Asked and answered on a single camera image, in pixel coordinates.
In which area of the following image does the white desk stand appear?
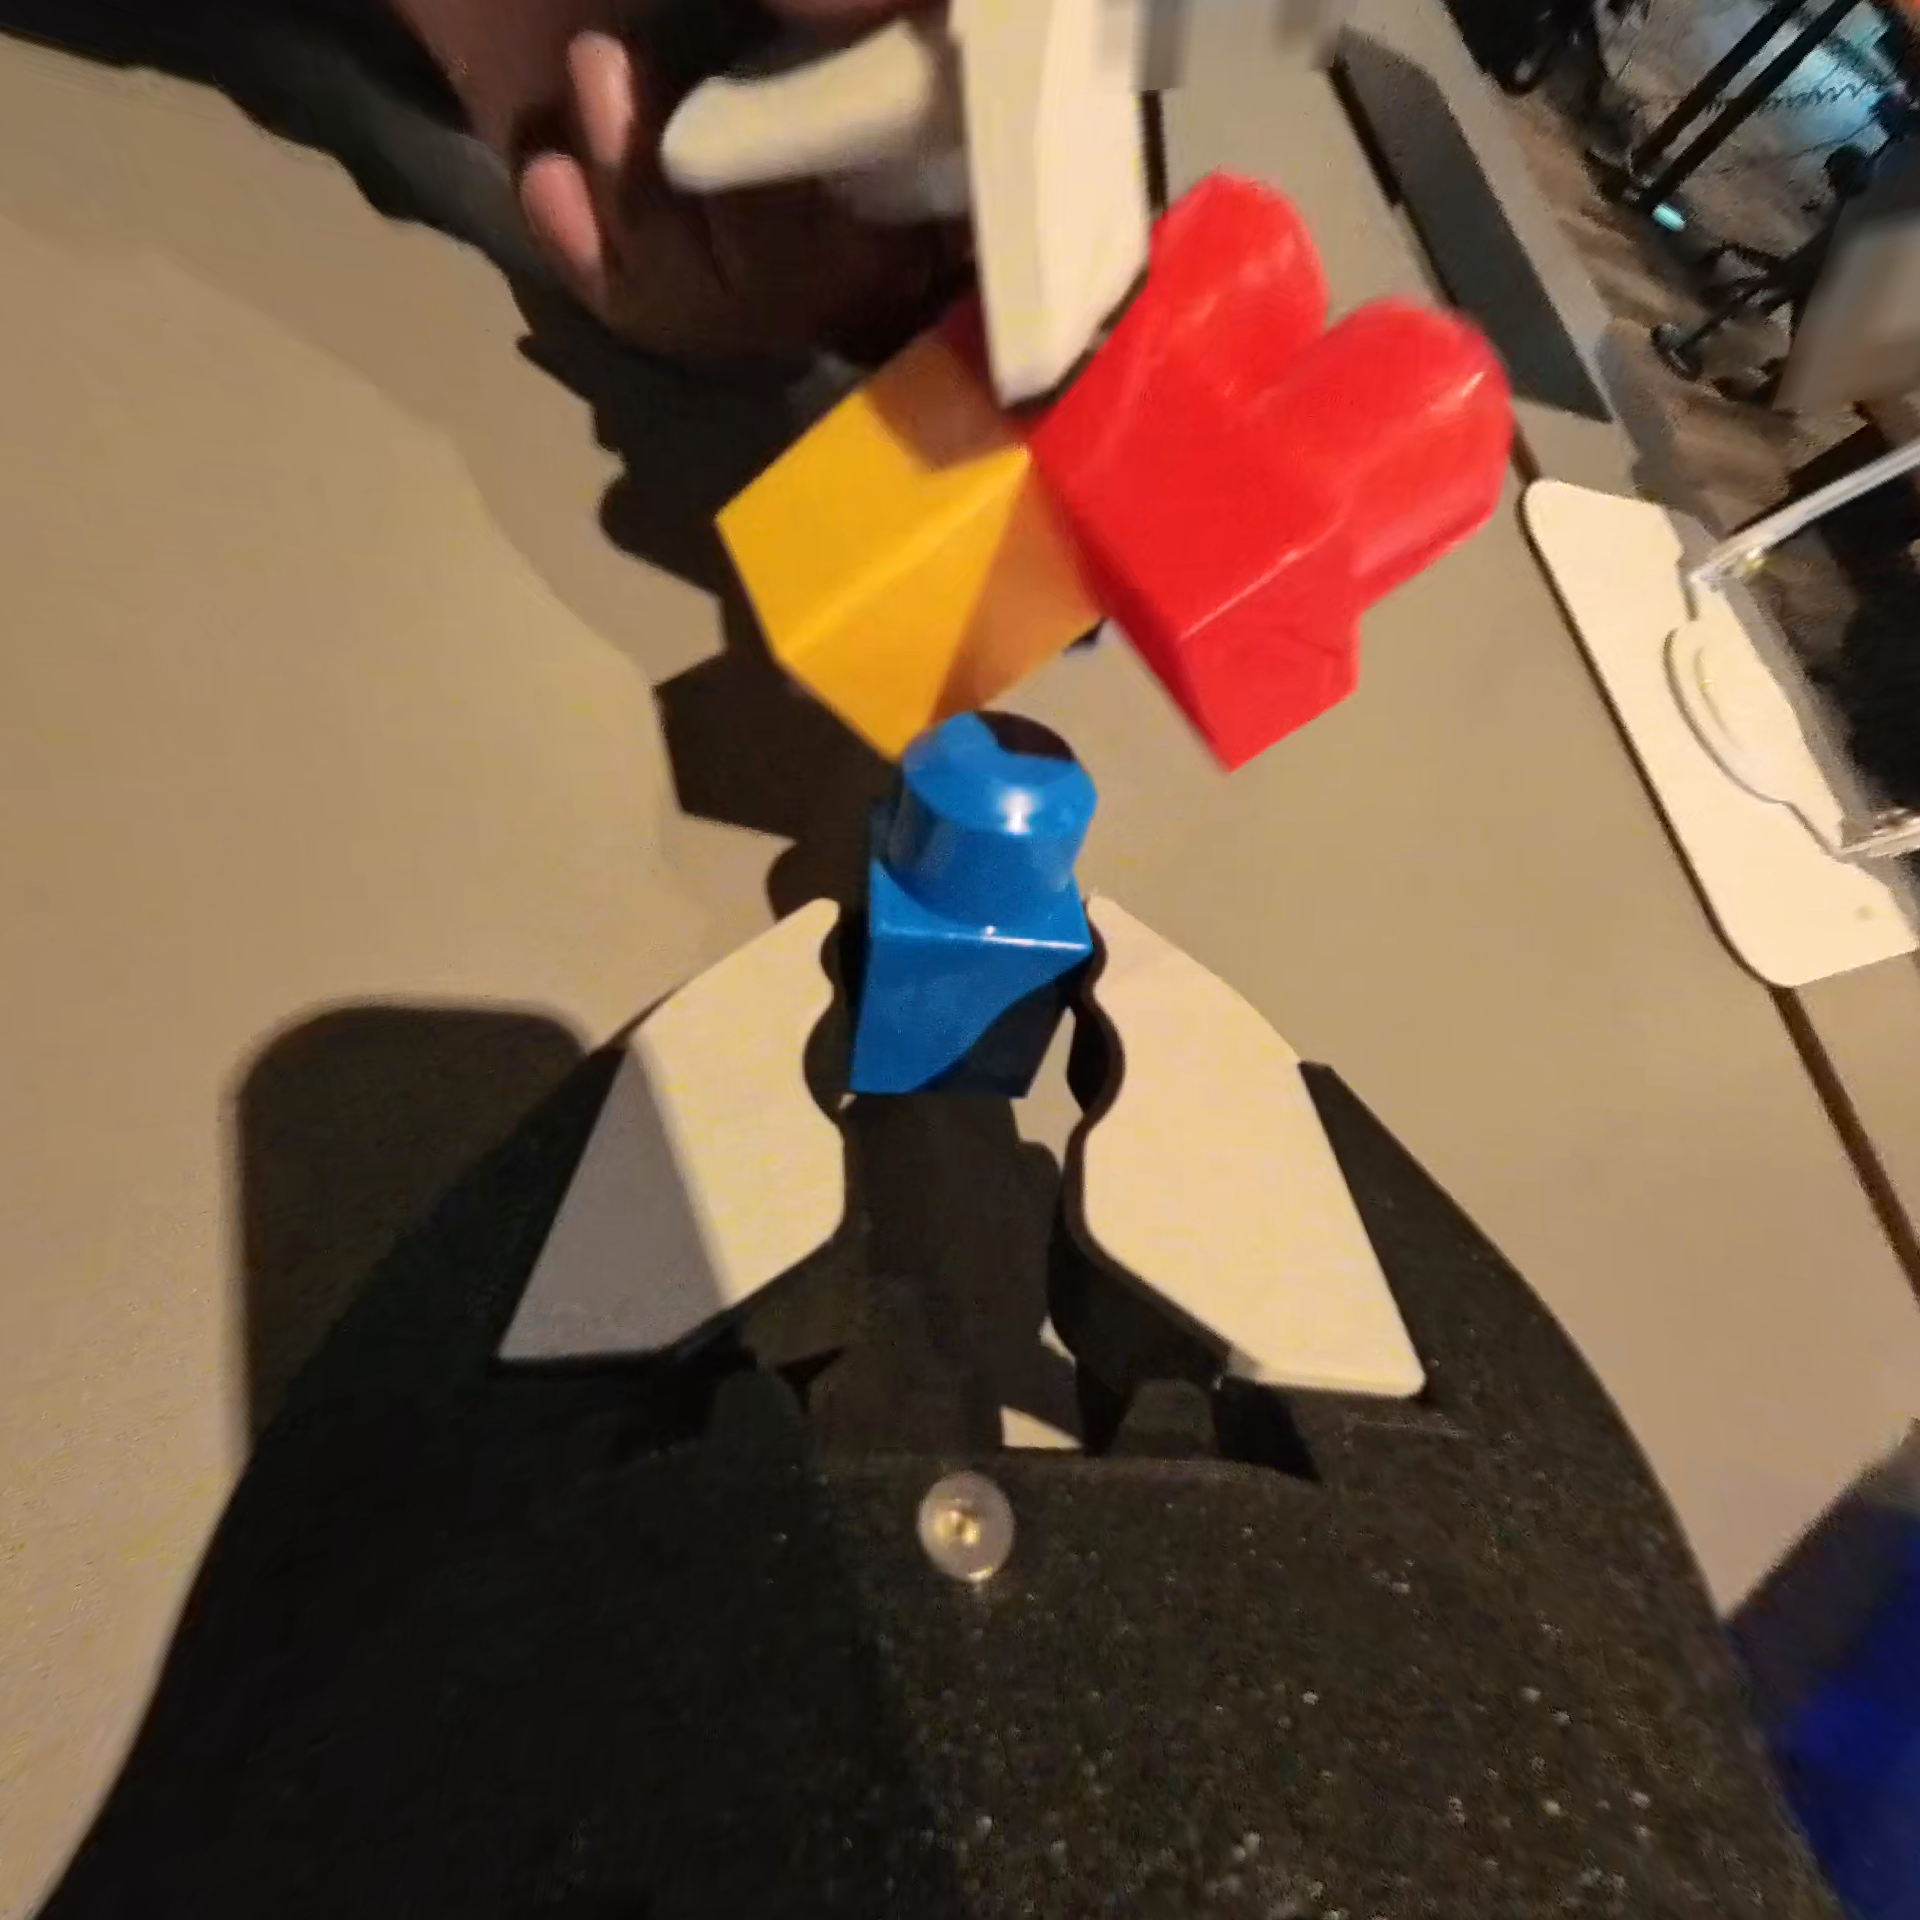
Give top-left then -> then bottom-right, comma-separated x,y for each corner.
1517,433 -> 1920,993

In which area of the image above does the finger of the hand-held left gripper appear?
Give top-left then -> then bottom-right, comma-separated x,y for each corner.
952,0 -> 1161,412

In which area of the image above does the blue plastic storage bin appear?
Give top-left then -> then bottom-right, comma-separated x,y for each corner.
1725,1435 -> 1920,1920

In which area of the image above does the black table cable cover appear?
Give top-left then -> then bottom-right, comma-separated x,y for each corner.
1333,27 -> 1618,425

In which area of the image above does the yellow two-stud mega block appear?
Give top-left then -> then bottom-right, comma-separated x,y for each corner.
717,323 -> 1109,760

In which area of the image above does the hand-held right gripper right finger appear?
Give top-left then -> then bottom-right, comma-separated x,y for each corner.
1054,894 -> 1429,1405

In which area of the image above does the black metal desk frame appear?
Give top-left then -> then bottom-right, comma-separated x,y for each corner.
1446,0 -> 1920,392

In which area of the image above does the person's left forearm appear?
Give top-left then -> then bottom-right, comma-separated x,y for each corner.
0,0 -> 513,287

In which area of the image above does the blue single-stud mega block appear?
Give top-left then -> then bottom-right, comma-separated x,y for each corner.
843,713 -> 1094,1102

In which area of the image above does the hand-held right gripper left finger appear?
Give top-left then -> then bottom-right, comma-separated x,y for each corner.
496,897 -> 855,1367

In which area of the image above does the person's left hand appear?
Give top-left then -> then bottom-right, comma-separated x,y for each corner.
399,0 -> 978,363

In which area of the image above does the red two-stud mega block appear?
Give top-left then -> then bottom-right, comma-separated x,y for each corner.
1028,172 -> 1517,771

